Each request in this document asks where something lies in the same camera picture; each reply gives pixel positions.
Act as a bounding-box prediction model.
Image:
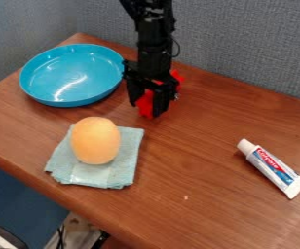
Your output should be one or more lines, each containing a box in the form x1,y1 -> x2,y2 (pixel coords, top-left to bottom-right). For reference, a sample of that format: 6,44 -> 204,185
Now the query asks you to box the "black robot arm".
119,0 -> 180,118

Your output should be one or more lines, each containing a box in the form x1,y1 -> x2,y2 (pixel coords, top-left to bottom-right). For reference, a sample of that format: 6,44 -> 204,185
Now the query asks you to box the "light blue folded cloth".
45,125 -> 145,189

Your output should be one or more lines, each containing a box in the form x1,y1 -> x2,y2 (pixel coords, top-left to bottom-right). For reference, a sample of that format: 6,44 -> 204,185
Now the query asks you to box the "beige object under table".
43,212 -> 103,249

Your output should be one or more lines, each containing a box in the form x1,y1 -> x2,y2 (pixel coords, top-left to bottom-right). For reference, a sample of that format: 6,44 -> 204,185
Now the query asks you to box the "red plastic block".
136,70 -> 184,119

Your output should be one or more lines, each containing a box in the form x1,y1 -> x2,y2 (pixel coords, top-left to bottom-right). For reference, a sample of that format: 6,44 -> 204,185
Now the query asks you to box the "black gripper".
123,43 -> 178,117

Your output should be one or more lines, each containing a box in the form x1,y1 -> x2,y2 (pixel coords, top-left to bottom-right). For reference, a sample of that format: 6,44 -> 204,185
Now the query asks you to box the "orange egg-shaped sponge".
71,117 -> 121,164

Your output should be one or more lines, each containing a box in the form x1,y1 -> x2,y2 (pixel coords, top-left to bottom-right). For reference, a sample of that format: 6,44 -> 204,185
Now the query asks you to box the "white toothpaste tube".
237,139 -> 300,199

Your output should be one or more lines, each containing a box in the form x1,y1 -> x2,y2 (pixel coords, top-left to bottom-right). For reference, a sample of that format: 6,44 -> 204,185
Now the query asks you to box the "blue plate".
19,44 -> 125,108

